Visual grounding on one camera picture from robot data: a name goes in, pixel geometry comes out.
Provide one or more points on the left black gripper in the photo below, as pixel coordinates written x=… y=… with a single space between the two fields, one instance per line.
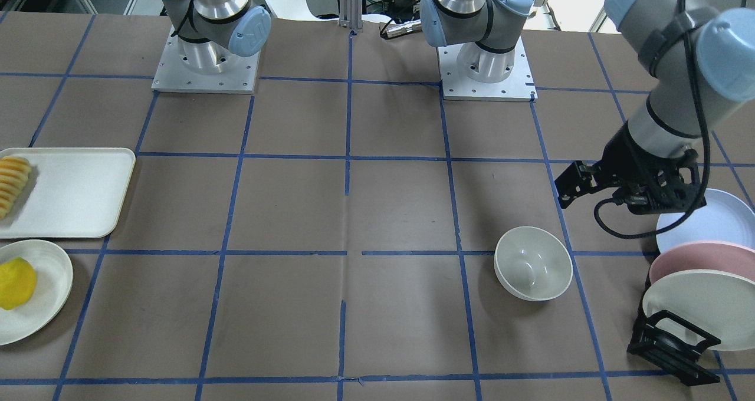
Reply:
x=626 y=158

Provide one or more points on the white bowl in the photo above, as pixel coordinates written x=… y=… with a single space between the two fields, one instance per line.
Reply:
x=533 y=264

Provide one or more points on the yellow lemon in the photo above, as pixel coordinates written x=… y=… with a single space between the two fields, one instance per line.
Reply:
x=18 y=283

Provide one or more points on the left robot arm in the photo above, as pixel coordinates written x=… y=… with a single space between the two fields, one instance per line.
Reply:
x=699 y=51

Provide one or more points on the blue plate in rack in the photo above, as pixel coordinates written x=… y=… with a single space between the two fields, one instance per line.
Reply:
x=724 y=218

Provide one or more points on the black dish rack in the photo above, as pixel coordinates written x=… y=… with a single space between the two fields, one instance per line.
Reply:
x=670 y=353

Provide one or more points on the pink plate in rack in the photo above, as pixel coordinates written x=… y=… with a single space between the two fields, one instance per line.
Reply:
x=711 y=255

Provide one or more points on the cream plate in rack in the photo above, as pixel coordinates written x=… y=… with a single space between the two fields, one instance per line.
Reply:
x=719 y=303

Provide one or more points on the white rectangular tray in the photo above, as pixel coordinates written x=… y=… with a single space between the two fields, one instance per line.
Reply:
x=72 y=193

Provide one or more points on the cream round plate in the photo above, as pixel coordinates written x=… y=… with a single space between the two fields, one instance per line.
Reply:
x=54 y=272

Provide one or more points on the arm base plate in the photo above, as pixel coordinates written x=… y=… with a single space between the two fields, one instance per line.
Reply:
x=470 y=73
x=203 y=74

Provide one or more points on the aluminium frame post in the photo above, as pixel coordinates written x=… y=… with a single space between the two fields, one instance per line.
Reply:
x=350 y=15

